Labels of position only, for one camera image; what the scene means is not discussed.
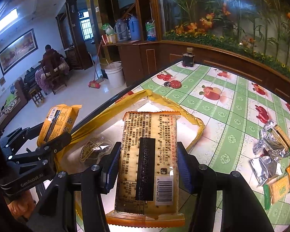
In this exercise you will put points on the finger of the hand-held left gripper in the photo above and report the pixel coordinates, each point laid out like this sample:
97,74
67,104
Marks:
19,135
50,147

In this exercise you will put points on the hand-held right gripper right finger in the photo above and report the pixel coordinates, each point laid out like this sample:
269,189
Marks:
186,171

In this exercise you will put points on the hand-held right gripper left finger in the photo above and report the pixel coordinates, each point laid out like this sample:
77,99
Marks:
111,171

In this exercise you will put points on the golden yellow tray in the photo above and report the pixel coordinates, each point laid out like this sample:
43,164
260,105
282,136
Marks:
106,130

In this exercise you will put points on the orange-edged long cracker packet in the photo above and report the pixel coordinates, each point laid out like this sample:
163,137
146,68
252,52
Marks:
145,130

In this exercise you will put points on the silver packet blue leaf print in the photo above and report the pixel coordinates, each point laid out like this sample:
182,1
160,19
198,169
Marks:
259,143

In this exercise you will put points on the green-edged cracker packet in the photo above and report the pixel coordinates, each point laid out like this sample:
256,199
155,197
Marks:
278,191

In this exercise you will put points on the silver-edged cracker packet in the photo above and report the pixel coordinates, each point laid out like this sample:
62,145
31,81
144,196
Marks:
281,136

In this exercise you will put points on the person's left hand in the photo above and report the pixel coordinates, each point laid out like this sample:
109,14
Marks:
19,205

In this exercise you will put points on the small brown snack packet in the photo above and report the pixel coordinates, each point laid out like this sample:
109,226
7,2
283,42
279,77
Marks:
94,149

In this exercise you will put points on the wooden sofa with cushions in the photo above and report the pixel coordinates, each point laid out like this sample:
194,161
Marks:
9,104

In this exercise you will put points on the wooden stool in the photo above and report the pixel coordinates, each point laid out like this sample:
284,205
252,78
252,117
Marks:
37,98

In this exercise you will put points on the green fruit-print tablecloth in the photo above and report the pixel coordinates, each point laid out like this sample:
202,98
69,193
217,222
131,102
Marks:
232,125

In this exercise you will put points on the wooden chair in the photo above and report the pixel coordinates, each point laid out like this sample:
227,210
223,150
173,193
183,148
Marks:
56,82

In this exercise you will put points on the red broom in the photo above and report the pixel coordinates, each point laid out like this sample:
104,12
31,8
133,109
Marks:
94,84

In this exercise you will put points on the large silver foil packet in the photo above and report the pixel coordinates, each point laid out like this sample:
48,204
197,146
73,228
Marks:
265,169

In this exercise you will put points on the red dotted bottle cap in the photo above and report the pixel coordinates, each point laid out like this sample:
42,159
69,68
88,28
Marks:
176,84

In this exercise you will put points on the dark bottle cap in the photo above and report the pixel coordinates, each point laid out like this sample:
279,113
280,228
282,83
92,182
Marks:
167,84

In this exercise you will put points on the wicker basket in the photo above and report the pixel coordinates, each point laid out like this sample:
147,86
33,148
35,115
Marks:
71,56

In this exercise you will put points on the dark foil snack packet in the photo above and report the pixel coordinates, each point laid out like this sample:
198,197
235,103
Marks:
276,148

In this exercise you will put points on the white plastic bucket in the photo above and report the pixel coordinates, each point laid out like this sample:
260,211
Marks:
114,76

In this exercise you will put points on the wooden cabinet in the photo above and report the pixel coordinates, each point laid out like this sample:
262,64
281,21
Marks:
137,60

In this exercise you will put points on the ceiling light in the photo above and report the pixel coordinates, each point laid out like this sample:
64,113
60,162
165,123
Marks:
4,21

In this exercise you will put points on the dark glass jar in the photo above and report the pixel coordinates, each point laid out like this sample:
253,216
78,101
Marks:
188,56

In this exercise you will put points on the red yellow cartons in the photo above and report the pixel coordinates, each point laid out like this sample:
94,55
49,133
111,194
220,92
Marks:
110,39

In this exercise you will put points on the barred door window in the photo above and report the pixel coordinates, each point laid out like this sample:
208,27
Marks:
85,27

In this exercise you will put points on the green snack bag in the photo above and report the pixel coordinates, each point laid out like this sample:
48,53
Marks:
108,29

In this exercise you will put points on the grey thermos jug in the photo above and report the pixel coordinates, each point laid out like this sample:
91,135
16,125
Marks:
120,29

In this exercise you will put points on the blue thermos jug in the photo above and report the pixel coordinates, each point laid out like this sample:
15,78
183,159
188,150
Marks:
134,27

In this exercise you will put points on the blue green plastic bag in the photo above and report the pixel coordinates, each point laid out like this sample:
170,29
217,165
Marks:
151,30

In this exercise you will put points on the artificial flower display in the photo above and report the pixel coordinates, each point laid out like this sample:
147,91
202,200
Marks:
220,12

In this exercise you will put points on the framed wall painting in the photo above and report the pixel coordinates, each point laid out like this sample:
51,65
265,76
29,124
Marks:
17,50

